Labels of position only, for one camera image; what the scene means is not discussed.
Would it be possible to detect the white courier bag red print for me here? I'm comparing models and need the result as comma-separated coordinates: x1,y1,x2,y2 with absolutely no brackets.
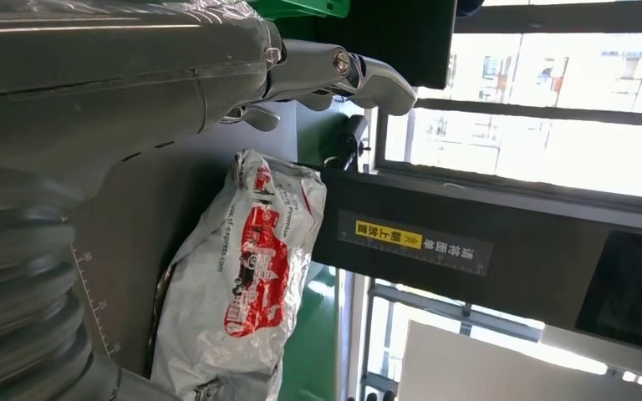
149,149,329,401

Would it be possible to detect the black weighing device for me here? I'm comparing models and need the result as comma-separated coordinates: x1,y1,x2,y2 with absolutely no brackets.
66,102,642,383

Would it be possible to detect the green plastic crate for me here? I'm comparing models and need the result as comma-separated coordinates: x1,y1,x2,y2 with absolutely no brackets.
248,0,351,21

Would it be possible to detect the green conveyor belt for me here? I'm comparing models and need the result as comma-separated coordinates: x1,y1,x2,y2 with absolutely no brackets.
279,262,355,401

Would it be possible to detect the white panel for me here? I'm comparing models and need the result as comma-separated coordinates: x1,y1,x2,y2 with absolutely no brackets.
397,321,642,401

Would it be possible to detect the black display screen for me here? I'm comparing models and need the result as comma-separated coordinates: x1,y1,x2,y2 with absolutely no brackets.
575,231,642,357

